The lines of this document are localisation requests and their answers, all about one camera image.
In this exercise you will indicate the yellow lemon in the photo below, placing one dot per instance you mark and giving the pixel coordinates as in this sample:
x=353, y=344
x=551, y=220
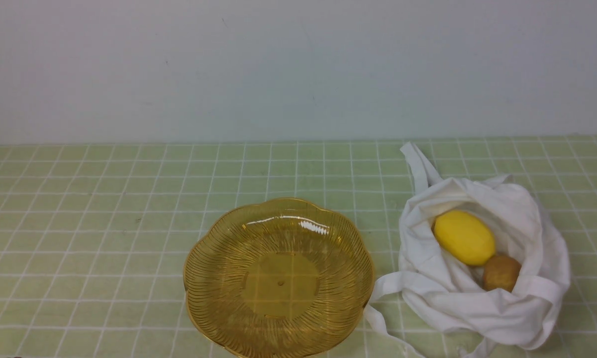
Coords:
x=465, y=237

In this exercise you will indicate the white cloth bag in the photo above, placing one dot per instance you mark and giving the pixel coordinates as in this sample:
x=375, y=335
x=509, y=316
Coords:
x=446, y=292

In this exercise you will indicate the amber ribbed plastic plate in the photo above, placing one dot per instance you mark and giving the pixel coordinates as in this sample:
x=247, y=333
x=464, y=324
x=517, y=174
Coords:
x=283, y=278

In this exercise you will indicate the brown kiwi fruit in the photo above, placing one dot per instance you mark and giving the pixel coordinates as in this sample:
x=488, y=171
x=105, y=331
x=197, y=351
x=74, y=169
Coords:
x=500, y=272

